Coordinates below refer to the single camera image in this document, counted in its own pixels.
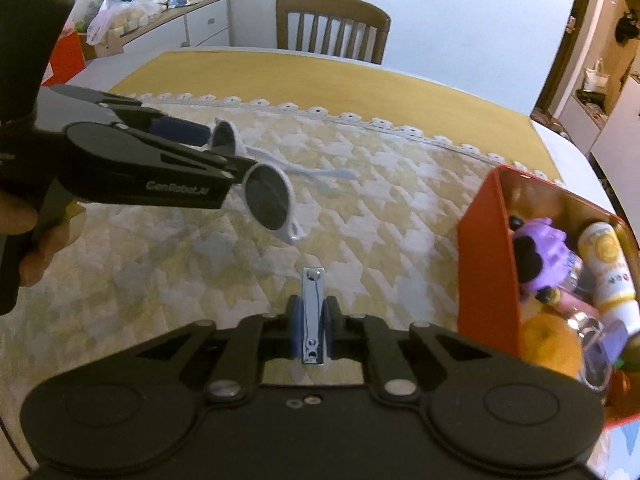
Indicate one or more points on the silver nail clipper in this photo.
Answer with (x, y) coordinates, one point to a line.
(313, 310)

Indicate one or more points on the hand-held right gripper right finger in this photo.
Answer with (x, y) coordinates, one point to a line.
(329, 327)

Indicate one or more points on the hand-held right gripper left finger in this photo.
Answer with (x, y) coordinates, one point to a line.
(296, 327)

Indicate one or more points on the orange fruit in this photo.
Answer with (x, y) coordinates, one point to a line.
(550, 342)

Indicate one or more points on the white wooden cabinet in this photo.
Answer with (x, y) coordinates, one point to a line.
(200, 22)

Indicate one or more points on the purple toy figure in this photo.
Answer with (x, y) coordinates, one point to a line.
(542, 255)

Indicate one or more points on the red cardboard box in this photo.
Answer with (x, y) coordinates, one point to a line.
(65, 57)

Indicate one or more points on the yellow white supplement bottle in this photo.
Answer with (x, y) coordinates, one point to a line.
(610, 265)

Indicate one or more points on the white round sunglasses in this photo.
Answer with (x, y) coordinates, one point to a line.
(267, 195)

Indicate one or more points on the yellow tablecloth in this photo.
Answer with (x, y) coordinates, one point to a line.
(350, 82)

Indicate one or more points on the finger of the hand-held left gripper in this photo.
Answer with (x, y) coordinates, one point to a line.
(180, 130)
(235, 166)

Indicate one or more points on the red tin box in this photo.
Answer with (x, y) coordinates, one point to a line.
(487, 270)

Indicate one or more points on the person's left hand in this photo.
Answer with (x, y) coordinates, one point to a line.
(50, 247)

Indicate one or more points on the white tote bag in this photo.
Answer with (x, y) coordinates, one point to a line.
(596, 79)

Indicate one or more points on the quilted yellow white table mat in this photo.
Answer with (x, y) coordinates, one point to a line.
(390, 240)

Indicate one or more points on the clear plastic bag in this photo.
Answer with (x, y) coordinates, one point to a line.
(117, 20)

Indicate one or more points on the clear plastic container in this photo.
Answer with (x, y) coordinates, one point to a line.
(590, 360)

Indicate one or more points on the wooden chair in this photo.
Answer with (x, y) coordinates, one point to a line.
(332, 25)

